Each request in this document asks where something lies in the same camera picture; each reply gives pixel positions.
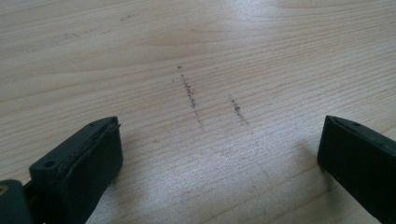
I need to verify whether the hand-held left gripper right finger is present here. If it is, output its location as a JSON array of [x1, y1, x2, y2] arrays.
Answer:
[[317, 115, 396, 224]]

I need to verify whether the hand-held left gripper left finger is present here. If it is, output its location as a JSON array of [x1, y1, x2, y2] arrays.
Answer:
[[23, 116, 124, 224]]

